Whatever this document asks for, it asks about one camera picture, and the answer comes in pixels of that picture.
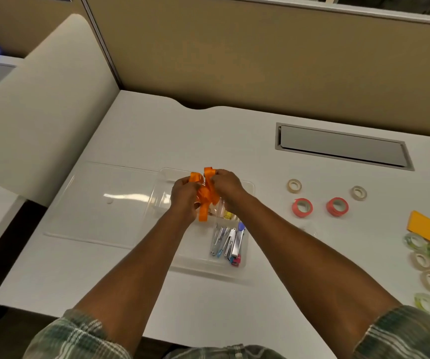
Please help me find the person's left hand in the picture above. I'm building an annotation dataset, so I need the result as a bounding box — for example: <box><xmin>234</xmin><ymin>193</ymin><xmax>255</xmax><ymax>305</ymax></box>
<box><xmin>170</xmin><ymin>175</ymin><xmax>204</xmax><ymax>225</ymax></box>

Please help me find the person's right hand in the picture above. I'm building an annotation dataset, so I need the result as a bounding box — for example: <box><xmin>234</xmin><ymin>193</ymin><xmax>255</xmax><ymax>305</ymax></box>
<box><xmin>211</xmin><ymin>169</ymin><xmax>257</xmax><ymax>213</ymax></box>

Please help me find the orange lanyard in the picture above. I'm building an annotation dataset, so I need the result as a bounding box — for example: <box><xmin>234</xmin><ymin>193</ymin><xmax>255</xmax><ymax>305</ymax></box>
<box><xmin>188</xmin><ymin>167</ymin><xmax>223</xmax><ymax>223</ymax></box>

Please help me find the clear plastic organizer box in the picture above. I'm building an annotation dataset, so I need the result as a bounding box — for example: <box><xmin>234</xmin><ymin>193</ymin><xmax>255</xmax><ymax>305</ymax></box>
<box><xmin>146</xmin><ymin>167</ymin><xmax>257</xmax><ymax>279</ymax></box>

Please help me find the pink tape roll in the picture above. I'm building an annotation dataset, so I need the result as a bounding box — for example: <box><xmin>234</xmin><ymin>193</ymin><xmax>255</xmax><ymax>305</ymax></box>
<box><xmin>326</xmin><ymin>197</ymin><xmax>349</xmax><ymax>218</ymax></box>
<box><xmin>292</xmin><ymin>197</ymin><xmax>314</xmax><ymax>218</ymax></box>

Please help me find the orange sticky note pad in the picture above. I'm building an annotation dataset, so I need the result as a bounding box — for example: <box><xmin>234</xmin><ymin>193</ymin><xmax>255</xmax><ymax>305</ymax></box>
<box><xmin>406</xmin><ymin>210</ymin><xmax>430</xmax><ymax>251</ymax></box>

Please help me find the person's left forearm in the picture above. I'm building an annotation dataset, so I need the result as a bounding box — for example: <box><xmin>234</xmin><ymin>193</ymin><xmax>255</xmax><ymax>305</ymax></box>
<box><xmin>72</xmin><ymin>209</ymin><xmax>200</xmax><ymax>348</ymax></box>

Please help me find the person's right forearm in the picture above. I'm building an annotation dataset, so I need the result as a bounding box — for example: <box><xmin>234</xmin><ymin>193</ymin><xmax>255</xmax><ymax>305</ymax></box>
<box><xmin>233</xmin><ymin>194</ymin><xmax>402</xmax><ymax>359</ymax></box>

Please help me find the clear plastic lid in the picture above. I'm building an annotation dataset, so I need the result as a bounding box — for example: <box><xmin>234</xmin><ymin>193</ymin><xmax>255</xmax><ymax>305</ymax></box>
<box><xmin>42</xmin><ymin>161</ymin><xmax>163</xmax><ymax>251</ymax></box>

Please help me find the tan partition panel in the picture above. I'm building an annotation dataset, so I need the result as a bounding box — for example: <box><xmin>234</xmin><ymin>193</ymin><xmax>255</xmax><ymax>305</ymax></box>
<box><xmin>0</xmin><ymin>0</ymin><xmax>85</xmax><ymax>58</ymax></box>
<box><xmin>82</xmin><ymin>0</ymin><xmax>430</xmax><ymax>139</ymax></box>

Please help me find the white divider panel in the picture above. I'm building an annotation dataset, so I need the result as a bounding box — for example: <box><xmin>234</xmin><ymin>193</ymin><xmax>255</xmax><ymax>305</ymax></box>
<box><xmin>0</xmin><ymin>13</ymin><xmax>120</xmax><ymax>208</ymax></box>

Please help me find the green plaid shirt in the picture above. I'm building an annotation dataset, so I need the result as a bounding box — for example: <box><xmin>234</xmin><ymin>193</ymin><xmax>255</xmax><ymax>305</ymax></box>
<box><xmin>22</xmin><ymin>304</ymin><xmax>430</xmax><ymax>359</ymax></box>

